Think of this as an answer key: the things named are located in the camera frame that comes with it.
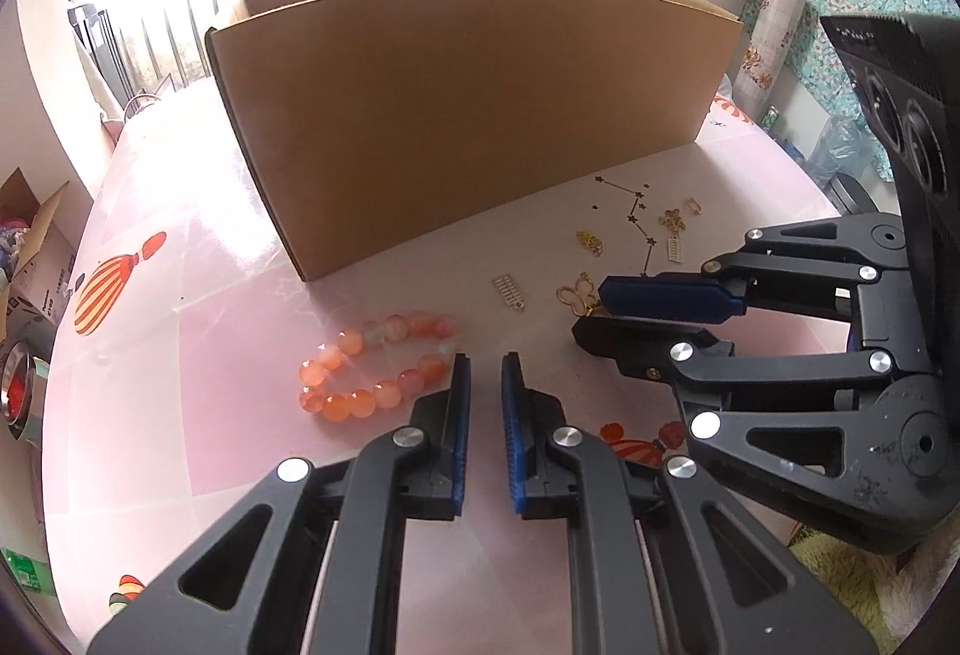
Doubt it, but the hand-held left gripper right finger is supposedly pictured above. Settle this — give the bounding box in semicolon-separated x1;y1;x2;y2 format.
500;351;878;655

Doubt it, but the green shaggy rug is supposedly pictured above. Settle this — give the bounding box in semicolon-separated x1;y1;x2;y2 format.
787;527;923;655

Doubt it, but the metal bowl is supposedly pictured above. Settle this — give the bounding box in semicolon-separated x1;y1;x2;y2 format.
0;340;52;438

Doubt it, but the orange bead bracelet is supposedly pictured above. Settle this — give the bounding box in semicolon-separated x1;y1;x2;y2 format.
298;311;460;422

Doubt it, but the floral printed paper roll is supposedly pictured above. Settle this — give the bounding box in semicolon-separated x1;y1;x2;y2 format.
739;0;807;108

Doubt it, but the large cardboard box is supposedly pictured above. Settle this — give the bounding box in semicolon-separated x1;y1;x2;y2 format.
204;0;745;283

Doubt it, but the metal balcony railing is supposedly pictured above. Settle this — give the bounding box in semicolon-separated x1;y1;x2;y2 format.
64;0;248;101

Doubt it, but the silver abacus charm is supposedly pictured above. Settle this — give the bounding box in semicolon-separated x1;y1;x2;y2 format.
491;276;527;311

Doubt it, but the clear plastic bag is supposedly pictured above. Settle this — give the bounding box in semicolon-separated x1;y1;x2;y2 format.
806;115;875;183

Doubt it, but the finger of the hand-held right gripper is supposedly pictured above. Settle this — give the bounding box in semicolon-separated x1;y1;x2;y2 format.
598;214;910;328
572;315;899;522

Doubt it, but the black metal rack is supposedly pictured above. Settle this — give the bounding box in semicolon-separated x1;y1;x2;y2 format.
64;2;121;116

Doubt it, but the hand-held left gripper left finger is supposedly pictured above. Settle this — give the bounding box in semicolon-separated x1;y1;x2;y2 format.
86;352;473;655

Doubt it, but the printed cardboard storage box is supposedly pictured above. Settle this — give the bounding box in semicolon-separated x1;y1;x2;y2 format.
0;167;95;326

